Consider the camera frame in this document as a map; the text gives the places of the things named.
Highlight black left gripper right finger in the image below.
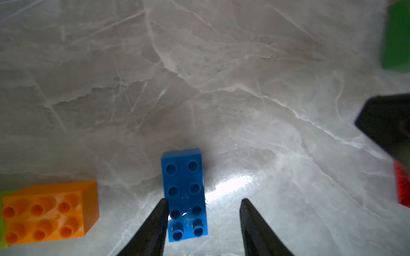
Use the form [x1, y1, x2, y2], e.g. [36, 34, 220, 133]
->
[239, 198, 293, 256]

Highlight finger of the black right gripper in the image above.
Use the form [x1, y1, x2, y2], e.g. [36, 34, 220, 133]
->
[354, 93, 410, 171]

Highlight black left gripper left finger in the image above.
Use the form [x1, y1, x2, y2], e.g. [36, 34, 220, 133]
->
[117, 198, 169, 256]

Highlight dark blue upturned lego brick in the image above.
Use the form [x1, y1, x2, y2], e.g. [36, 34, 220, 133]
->
[161, 148, 208, 242]

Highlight orange upturned lego brick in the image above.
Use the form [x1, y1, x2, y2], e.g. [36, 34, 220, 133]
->
[1, 181, 99, 246]

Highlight lime green lego brick front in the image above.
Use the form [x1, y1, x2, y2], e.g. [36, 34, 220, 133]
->
[0, 190, 17, 250]

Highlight long red lego brick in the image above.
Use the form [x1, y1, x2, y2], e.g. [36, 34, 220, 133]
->
[394, 162, 410, 208]

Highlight small dark green lego brick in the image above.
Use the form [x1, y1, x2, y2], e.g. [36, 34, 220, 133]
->
[382, 1, 410, 73]

